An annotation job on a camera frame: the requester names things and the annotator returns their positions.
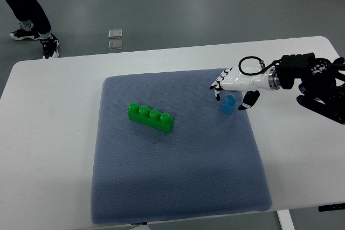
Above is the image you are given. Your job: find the person's dark trouser leg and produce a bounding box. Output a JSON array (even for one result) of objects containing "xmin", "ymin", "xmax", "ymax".
[{"xmin": 5, "ymin": 0, "xmax": 51, "ymax": 34}]

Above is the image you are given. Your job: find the blue-grey fabric mat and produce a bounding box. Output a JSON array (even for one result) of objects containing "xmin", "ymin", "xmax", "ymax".
[{"xmin": 91, "ymin": 69, "xmax": 272, "ymax": 224}]

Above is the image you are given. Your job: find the black label tag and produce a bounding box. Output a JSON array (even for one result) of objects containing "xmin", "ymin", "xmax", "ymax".
[{"xmin": 130, "ymin": 222, "xmax": 147, "ymax": 226}]

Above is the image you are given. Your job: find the black table control panel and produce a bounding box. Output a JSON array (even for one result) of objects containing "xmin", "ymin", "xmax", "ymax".
[{"xmin": 318, "ymin": 203, "xmax": 345, "ymax": 212}]

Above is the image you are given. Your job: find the metal floor plate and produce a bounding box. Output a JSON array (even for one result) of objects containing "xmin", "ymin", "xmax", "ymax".
[
  {"xmin": 108, "ymin": 39, "xmax": 123, "ymax": 50},
  {"xmin": 108, "ymin": 29, "xmax": 122, "ymax": 39}
]

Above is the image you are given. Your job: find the blue toy block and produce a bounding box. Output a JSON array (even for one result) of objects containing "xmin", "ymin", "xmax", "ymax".
[{"xmin": 220, "ymin": 95, "xmax": 236, "ymax": 115}]

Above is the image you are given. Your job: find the green four-stud toy block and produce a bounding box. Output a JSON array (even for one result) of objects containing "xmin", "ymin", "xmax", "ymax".
[{"xmin": 127, "ymin": 102, "xmax": 174, "ymax": 133}]

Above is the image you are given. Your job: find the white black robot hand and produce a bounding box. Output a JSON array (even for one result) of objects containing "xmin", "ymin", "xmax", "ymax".
[{"xmin": 210, "ymin": 67, "xmax": 280, "ymax": 110}]

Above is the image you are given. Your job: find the upper metal floor plate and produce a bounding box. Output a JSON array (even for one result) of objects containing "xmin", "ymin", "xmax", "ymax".
[{"xmin": 108, "ymin": 29, "xmax": 122, "ymax": 39}]

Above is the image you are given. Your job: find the lower metal floor plate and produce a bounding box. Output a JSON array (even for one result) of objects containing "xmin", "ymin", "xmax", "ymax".
[{"xmin": 108, "ymin": 39, "xmax": 123, "ymax": 50}]

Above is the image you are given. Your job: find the white table leg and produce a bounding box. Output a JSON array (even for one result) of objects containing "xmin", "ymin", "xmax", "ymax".
[{"xmin": 277, "ymin": 210, "xmax": 295, "ymax": 230}]

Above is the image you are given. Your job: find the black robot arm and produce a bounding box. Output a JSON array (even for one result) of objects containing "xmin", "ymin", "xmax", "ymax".
[{"xmin": 238, "ymin": 53, "xmax": 344, "ymax": 124}]

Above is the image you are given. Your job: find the black white sneaker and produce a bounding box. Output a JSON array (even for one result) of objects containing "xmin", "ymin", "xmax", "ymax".
[
  {"xmin": 40, "ymin": 34, "xmax": 60, "ymax": 59},
  {"xmin": 9, "ymin": 22, "xmax": 40, "ymax": 40}
]

